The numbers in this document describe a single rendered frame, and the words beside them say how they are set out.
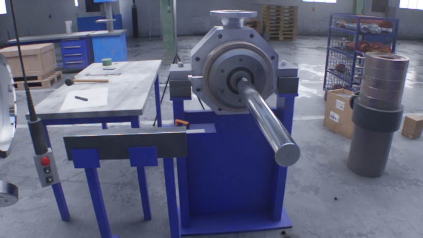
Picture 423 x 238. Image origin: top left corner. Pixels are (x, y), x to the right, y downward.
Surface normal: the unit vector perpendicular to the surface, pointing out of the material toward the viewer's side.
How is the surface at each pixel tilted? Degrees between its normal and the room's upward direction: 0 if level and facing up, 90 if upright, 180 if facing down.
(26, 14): 90
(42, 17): 90
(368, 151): 90
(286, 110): 90
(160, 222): 0
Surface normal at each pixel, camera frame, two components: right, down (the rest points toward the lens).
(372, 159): -0.26, 0.37
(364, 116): -0.87, 0.20
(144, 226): -0.01, -0.92
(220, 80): 0.08, 0.38
